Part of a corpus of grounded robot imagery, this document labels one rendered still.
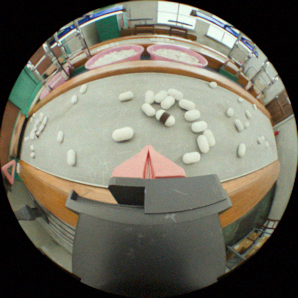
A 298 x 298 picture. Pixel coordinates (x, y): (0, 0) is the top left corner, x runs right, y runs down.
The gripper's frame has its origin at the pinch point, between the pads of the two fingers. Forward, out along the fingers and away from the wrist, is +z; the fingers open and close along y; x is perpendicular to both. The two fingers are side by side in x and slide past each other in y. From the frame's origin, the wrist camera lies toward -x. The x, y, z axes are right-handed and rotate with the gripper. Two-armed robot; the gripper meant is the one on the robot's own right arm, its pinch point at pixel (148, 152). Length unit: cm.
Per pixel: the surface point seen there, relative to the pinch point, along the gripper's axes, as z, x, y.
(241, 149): 2.5, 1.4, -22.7
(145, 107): 8.6, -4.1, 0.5
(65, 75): 22.3, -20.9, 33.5
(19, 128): 8, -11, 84
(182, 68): 20.0, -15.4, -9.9
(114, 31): 211, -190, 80
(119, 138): 4.0, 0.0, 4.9
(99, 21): 179, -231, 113
